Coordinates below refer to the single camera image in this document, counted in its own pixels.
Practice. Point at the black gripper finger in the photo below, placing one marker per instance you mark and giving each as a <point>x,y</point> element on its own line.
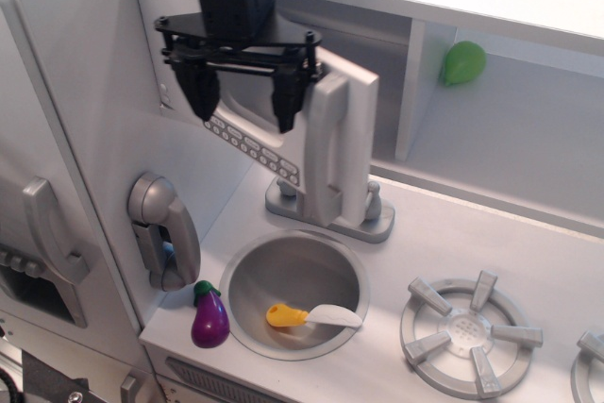
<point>288,96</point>
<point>201,87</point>

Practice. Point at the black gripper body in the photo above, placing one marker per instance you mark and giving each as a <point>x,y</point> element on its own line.
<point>244,36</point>

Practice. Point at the white toy microwave door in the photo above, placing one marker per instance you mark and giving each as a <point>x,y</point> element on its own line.
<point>326,155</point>

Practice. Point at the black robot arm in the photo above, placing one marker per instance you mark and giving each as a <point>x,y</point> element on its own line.
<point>240,36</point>

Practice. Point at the grey toy faucet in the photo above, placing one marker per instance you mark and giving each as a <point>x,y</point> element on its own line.
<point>281,199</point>

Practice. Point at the green toy pear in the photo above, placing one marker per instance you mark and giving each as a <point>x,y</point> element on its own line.
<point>464,62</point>

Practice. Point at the round steel sink bowl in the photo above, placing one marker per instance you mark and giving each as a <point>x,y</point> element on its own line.
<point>302,269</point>

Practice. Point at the white toy kitchen cabinet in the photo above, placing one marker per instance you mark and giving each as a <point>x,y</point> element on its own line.
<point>501,174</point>

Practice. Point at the purple toy eggplant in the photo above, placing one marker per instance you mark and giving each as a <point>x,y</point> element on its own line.
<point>211,325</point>

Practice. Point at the grey toy stove burner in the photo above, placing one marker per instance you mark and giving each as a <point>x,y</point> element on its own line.
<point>465,338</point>

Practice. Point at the grey toy wall phone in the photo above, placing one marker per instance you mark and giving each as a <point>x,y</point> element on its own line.
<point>165,233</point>

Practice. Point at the grey fridge door handle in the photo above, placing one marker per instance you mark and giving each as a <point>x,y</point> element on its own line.
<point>40,205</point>

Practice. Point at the yellow handled toy knife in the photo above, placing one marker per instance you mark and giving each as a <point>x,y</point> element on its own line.
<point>281,315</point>

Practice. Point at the grey oven door handle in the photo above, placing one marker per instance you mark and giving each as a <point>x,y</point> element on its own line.
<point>129,389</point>

